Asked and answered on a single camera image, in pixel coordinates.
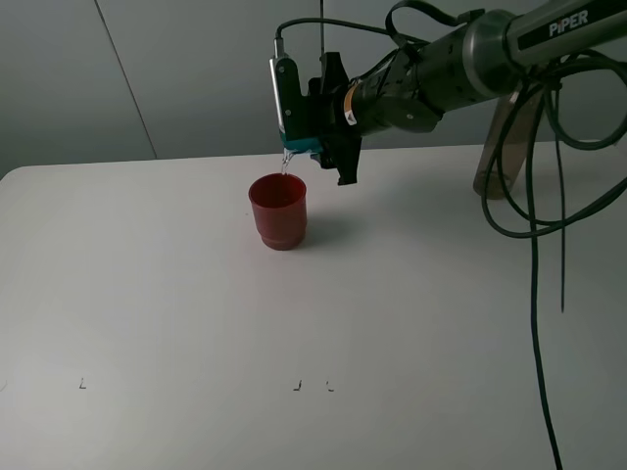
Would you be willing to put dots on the red plastic cup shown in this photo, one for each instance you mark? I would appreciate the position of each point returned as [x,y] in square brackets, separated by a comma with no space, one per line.
[279,208]

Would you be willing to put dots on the teal translucent plastic cup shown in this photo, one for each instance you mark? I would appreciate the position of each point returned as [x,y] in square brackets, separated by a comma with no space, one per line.
[309,146]

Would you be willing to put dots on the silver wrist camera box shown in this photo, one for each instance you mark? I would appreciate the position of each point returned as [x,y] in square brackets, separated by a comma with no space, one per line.
[291,106]

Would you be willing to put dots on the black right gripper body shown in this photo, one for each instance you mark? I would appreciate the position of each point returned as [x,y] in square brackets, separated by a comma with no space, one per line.
[328,92]

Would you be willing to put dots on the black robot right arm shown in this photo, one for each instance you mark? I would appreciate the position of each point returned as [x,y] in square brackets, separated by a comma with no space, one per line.
[485,57]

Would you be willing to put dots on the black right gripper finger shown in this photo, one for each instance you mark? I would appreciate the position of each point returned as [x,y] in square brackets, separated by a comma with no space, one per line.
[343,154]

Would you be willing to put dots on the smoky translucent water bottle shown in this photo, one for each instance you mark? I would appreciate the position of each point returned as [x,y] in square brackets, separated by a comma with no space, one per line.
[514,149]

